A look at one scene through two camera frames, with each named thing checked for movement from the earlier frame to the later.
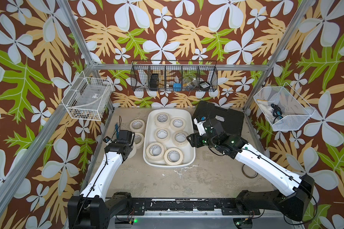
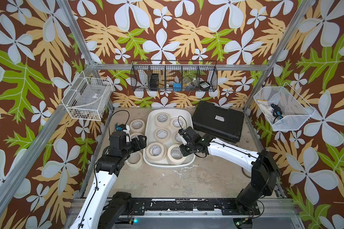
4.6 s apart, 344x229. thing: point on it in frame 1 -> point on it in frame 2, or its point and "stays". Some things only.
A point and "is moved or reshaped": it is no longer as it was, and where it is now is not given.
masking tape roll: [162, 119] stays
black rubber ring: [249, 177] stays
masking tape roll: [177, 124] stays
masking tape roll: [174, 156] is moved or reshaped
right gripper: [195, 137] -> [184, 152]
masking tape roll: [137, 125] stays
